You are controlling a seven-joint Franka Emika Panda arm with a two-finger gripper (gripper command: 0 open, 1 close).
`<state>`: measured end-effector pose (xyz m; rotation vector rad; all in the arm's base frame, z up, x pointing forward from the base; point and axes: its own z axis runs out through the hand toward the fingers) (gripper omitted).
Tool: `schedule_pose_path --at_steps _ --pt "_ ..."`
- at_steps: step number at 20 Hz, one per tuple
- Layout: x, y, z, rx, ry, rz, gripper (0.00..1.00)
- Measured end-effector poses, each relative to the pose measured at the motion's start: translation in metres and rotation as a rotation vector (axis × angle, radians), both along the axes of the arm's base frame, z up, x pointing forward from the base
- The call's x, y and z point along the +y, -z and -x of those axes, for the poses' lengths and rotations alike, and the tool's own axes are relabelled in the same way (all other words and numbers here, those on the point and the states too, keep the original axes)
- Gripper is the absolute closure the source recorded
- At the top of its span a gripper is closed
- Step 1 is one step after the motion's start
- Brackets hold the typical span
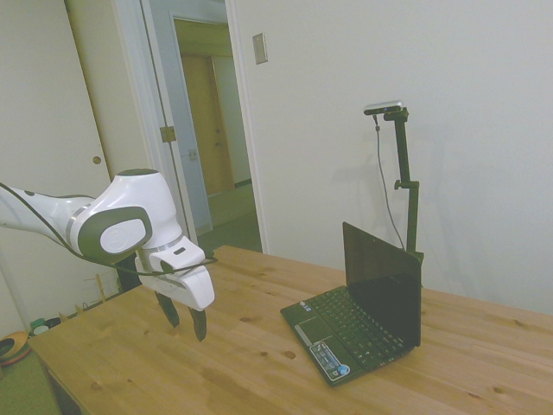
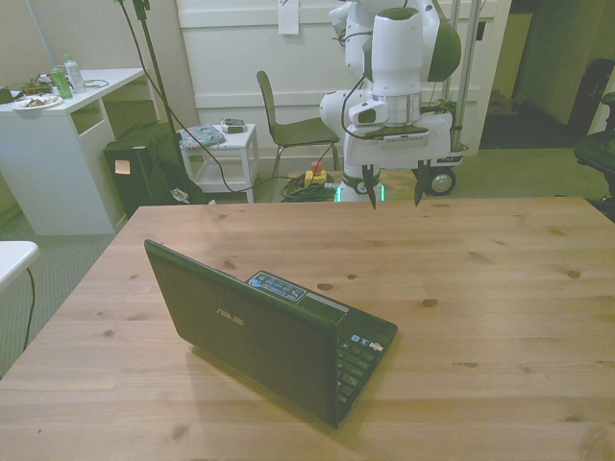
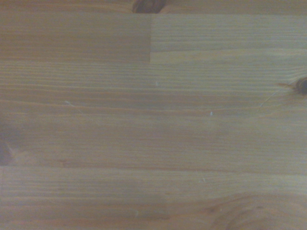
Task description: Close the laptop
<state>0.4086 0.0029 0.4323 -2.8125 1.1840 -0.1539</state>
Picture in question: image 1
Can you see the brass door hinge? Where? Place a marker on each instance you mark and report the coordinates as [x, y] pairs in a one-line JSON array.
[[167, 134]]

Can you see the round closet door knob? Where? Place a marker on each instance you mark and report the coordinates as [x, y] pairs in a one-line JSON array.
[[97, 160]]

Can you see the black box-shaped object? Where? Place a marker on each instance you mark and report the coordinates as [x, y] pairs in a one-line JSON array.
[[129, 276]]

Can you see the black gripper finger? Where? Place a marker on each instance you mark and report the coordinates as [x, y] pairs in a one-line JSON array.
[[170, 313], [199, 324]]

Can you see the black camera stand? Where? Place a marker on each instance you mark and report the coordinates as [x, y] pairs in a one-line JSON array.
[[404, 147]]

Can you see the white open door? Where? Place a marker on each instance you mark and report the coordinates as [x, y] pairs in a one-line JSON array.
[[181, 108]]

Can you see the wooden hallway door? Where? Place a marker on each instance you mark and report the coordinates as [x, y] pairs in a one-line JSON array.
[[201, 125]]

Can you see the wooden rack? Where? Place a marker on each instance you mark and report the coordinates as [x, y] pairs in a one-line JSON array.
[[101, 287]]

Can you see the orange and green bowls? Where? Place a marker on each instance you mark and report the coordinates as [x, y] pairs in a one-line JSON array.
[[13, 346]]

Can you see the white lidded green jar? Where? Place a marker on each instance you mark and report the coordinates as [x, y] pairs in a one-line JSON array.
[[39, 326]]

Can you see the black laptop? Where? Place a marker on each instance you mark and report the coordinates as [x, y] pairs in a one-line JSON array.
[[380, 298]]

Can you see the grey exterior camera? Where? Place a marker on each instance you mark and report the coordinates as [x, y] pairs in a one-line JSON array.
[[384, 106]]

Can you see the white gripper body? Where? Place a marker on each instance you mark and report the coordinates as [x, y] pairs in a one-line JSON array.
[[194, 287]]

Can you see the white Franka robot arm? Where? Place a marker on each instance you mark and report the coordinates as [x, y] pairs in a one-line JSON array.
[[125, 194]]

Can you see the black bowl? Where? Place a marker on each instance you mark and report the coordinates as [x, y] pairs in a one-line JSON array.
[[52, 322]]

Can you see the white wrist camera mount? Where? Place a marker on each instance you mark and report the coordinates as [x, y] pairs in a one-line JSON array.
[[173, 259]]

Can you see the metal wall switch plate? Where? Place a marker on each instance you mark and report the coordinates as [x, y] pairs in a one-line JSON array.
[[259, 49]]

